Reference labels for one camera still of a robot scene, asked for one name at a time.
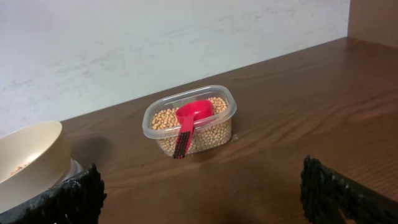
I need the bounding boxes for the soybeans in bowl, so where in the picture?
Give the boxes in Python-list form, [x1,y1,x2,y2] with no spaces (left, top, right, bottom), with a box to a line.
[9,162,30,177]

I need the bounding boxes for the right cardboard panel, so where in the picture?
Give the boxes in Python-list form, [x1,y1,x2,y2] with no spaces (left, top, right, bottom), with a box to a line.
[348,0,397,48]

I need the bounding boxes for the clear plastic container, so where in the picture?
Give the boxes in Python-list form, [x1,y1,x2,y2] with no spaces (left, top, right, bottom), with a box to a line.
[142,85,237,157]

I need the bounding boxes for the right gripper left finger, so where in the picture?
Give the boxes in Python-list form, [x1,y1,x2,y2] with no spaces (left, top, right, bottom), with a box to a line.
[1,164,107,224]

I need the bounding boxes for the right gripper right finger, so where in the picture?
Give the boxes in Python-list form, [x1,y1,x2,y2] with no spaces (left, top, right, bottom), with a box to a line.
[300,156,397,224]

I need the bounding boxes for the white round bowl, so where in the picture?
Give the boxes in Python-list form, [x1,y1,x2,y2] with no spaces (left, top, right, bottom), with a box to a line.
[1,121,72,212]

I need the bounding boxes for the white digital kitchen scale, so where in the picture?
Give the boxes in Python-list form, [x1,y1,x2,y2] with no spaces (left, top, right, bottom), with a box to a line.
[57,159,83,184]

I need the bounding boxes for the red plastic measuring scoop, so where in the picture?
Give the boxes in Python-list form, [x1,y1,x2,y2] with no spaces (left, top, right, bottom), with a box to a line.
[173,100,213,159]

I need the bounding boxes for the yellow soybeans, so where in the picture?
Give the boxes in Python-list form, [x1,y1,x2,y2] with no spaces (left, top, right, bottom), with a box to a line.
[149,97,232,156]

